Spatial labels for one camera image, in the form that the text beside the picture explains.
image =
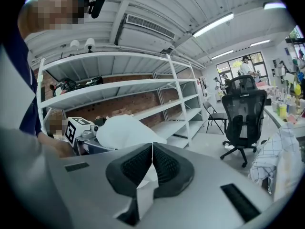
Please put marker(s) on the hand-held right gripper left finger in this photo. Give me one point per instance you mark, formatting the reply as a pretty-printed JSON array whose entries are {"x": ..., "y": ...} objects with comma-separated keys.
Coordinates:
[{"x": 126, "y": 175}]

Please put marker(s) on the white checked clothes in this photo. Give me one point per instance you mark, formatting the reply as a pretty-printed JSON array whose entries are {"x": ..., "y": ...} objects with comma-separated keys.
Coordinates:
[{"x": 269, "y": 156}]

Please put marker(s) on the black head-mounted camera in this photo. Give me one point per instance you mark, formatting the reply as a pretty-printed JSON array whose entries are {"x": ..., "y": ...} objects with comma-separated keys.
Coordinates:
[{"x": 97, "y": 6}]

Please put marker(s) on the person's dark blue shirt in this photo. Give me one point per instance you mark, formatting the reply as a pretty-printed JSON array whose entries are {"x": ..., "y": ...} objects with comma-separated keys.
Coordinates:
[{"x": 21, "y": 80}]

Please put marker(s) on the grey folding chair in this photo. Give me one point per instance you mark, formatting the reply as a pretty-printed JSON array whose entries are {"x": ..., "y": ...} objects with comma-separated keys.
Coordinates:
[{"x": 215, "y": 117}]

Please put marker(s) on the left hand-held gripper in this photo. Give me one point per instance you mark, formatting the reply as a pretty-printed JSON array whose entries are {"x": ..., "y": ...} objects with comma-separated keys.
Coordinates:
[{"x": 74, "y": 130}]

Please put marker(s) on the white metal shelving unit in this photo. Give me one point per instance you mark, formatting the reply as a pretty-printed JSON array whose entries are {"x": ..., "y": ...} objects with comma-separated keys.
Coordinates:
[{"x": 114, "y": 87}]

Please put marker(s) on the white ceiling air conditioner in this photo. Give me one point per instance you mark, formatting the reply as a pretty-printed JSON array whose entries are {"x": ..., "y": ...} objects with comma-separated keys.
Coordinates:
[{"x": 145, "y": 33}]

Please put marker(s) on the white round lamp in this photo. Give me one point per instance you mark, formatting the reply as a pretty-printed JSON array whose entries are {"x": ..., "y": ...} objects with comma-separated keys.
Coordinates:
[
  {"x": 90, "y": 43},
  {"x": 74, "y": 44}
]

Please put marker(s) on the black bags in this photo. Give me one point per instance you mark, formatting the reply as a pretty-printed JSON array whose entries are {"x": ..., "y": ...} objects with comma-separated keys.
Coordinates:
[{"x": 71, "y": 85}]

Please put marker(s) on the white table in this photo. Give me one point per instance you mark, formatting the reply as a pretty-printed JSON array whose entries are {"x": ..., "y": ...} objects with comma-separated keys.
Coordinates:
[{"x": 274, "y": 117}]

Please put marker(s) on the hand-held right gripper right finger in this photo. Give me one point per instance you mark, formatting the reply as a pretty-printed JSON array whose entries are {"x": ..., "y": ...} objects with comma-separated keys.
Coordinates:
[{"x": 176, "y": 173}]

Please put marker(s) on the white clothes piece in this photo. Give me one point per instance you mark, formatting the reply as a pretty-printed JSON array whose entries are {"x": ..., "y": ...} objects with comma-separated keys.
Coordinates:
[{"x": 145, "y": 195}]

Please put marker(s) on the person's left forearm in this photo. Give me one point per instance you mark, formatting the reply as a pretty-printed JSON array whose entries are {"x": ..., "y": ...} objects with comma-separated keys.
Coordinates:
[{"x": 57, "y": 147}]

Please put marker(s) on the black mesh office chair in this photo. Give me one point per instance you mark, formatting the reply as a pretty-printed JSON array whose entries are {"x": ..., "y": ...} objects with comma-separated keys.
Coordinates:
[{"x": 243, "y": 113}]

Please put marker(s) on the large white clothes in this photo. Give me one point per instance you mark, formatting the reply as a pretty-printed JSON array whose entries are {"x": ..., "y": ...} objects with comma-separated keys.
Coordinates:
[{"x": 126, "y": 132}]

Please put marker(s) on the glass window door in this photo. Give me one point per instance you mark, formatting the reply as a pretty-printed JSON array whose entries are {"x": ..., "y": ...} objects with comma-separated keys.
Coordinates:
[{"x": 228, "y": 68}]

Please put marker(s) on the long ceiling light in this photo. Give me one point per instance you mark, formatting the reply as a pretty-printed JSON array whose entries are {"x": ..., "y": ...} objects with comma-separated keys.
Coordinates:
[
  {"x": 222, "y": 54},
  {"x": 212, "y": 24},
  {"x": 274, "y": 5},
  {"x": 259, "y": 43}
]

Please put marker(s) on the group of bottles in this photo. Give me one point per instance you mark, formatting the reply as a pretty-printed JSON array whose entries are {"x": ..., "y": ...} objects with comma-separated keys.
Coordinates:
[{"x": 286, "y": 104}]

